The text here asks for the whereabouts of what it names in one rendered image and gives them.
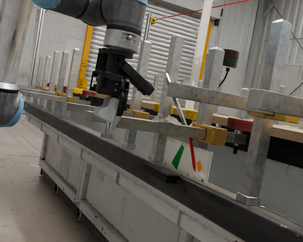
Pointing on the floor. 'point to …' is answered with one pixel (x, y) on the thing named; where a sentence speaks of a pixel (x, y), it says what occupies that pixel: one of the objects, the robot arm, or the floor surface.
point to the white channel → (199, 48)
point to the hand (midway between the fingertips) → (112, 128)
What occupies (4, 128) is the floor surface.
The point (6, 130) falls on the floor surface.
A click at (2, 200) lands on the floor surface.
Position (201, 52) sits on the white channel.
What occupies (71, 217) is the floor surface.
